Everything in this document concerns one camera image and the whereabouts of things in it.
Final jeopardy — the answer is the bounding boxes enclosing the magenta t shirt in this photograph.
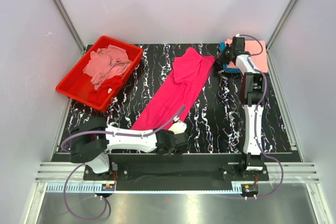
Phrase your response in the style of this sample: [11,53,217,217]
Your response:
[131,47,215,131]

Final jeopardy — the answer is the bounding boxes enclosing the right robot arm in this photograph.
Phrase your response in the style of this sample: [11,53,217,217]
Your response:
[216,34,268,180]

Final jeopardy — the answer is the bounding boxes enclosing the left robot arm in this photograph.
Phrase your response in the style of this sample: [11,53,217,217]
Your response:
[61,118,189,180]

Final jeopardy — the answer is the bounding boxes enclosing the folded blue t shirt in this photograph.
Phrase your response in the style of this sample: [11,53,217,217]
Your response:
[219,42,240,73]

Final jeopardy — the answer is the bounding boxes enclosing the folded salmon t shirt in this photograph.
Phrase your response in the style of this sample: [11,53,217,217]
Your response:
[225,37,268,73]

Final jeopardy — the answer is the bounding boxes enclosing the black marble table mat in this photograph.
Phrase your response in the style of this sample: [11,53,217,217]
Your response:
[59,44,292,153]

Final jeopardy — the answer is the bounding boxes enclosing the red t shirt in bin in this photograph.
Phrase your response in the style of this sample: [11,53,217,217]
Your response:
[88,76,123,111]

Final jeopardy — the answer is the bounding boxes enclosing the red plastic bin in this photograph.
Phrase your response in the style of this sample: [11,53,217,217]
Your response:
[56,36,143,112]

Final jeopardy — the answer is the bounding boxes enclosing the dusty pink t shirt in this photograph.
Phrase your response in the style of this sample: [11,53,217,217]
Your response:
[83,45,132,90]

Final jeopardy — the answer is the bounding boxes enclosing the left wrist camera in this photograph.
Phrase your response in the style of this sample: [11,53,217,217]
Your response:
[169,116,187,134]

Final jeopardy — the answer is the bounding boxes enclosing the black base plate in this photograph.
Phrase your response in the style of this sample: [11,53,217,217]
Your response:
[51,152,302,192]

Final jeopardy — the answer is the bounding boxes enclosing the right aluminium frame post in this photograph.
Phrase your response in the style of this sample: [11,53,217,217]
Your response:
[265,0,316,50]

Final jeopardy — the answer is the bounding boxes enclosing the aluminium frame post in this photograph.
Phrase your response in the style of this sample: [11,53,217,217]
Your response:
[265,0,316,50]
[52,0,86,53]

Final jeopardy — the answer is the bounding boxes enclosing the white slotted cable duct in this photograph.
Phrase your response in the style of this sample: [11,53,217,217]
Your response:
[46,182,242,194]

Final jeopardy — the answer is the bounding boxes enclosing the aluminium rail profile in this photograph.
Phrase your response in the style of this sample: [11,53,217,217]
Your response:
[35,162,79,182]

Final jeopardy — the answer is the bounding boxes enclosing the left aluminium frame post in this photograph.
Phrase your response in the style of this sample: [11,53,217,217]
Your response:
[52,0,86,53]

